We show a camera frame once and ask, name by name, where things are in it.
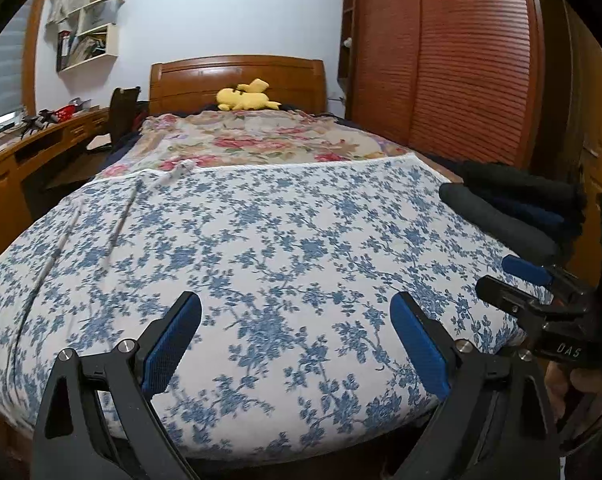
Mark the black clamp tool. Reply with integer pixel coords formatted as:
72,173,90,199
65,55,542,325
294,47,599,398
23,109,56,131

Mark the wooden louvered wardrobe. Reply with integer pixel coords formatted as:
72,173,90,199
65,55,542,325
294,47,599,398
338,0,547,171

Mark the red floral blanket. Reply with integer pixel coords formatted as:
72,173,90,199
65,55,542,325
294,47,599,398
98,110,414,181

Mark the stack of books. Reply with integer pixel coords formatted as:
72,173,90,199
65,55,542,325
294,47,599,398
71,35,106,66

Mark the wooden window frame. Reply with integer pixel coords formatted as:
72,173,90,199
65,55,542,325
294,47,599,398
21,0,52,116

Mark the white wall shelf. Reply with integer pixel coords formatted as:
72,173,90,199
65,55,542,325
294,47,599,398
56,0,126,73

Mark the navy folded garment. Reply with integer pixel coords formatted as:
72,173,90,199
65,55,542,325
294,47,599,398
486,195,567,231

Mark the black binder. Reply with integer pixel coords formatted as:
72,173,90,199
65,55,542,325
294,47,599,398
57,31,72,72

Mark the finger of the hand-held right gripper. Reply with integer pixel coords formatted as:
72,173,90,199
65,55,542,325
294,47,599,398
501,255,594,301
476,275,589,331

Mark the grey window blind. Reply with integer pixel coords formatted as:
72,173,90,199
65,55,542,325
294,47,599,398
0,5,34,126

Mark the wooden headboard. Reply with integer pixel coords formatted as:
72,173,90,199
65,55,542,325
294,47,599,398
149,55,328,116

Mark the grey paper bag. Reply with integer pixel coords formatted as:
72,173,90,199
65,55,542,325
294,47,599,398
78,0,116,36

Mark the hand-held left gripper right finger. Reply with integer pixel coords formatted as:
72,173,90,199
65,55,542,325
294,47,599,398
389,291,567,480

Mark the grey folded garment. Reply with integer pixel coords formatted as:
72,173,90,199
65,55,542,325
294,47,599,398
439,182,562,266

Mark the yellow plush toy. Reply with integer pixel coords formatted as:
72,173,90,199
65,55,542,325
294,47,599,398
216,78,282,112

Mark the person's right hand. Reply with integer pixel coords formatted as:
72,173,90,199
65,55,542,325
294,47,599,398
546,360,602,427

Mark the blue floral bedsheet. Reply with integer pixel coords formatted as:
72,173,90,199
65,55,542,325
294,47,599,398
0,154,557,461

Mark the dark chair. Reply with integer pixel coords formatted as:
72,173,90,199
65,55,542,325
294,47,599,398
43,86,142,191

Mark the wooden desk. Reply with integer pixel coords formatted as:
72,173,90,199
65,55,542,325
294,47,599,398
0,105,112,271

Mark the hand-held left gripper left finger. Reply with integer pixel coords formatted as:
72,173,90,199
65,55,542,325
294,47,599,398
31,290,203,480

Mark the wooden door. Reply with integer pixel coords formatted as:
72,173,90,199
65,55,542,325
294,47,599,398
534,0,602,281

